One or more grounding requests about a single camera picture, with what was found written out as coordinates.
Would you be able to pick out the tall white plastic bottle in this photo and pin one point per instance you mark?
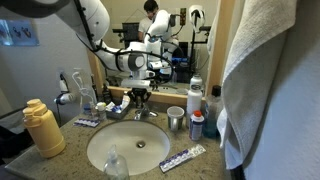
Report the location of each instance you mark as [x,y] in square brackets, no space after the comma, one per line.
[194,100]

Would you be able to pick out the chrome faucet spout and base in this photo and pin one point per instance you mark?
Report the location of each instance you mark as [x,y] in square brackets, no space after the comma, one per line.
[143,115]

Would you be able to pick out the white oval sink basin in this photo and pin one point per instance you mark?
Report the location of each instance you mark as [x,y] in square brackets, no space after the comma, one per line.
[123,156]

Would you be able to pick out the short blue white blister pack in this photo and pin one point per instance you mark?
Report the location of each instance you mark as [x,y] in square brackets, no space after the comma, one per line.
[86,123]

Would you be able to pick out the white hanging towel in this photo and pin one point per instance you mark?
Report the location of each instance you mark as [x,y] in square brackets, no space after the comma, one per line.
[253,83]

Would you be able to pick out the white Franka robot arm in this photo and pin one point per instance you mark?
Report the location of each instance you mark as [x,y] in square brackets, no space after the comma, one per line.
[91,20]

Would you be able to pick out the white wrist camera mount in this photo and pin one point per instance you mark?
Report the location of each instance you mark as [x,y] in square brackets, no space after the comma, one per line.
[135,83]

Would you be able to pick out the insulated water bottle with lid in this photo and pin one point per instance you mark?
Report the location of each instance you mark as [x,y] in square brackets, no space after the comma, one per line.
[45,133]

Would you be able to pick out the white toothpaste tube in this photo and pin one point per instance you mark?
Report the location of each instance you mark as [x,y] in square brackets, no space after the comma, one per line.
[126,101]

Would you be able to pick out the toiletries tray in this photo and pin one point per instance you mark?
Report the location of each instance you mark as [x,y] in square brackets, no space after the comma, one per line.
[116,114]

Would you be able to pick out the blue mouthwash bottle black cap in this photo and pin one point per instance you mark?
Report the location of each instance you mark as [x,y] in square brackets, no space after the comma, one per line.
[211,121]

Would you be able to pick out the long blue white blister pack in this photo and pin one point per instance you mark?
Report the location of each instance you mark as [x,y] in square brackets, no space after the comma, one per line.
[181,158]

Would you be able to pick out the white wall hair dryer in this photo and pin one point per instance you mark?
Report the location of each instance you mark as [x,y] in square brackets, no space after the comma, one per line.
[66,98]

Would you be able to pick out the small bottle with white cap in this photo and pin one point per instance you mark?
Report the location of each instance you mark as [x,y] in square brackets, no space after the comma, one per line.
[101,112]

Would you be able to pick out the blue wall poster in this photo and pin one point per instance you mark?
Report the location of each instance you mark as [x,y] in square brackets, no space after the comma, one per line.
[20,33]

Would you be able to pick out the wood framed wall mirror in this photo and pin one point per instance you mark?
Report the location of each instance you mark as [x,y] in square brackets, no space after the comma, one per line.
[216,50]

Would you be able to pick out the clear soap dispenser bottle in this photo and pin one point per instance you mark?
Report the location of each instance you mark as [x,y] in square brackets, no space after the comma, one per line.
[86,92]

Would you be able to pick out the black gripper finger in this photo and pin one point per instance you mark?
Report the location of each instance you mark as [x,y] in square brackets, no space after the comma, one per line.
[134,99]
[146,98]

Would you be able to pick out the grey mug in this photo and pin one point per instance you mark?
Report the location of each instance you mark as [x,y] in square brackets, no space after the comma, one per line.
[175,121]

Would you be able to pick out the small can with orange cap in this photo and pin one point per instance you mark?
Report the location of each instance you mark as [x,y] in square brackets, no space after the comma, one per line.
[196,128]

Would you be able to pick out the clear pump soap bottle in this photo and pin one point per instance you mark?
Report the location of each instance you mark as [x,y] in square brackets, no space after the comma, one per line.
[116,168]

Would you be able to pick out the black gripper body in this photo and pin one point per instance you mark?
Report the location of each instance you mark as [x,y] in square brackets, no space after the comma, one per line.
[139,92]

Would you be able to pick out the round blue container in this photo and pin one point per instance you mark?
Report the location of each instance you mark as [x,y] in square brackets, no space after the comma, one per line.
[86,109]

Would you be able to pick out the dark small bottle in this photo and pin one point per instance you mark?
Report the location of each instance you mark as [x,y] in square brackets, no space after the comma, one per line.
[107,96]

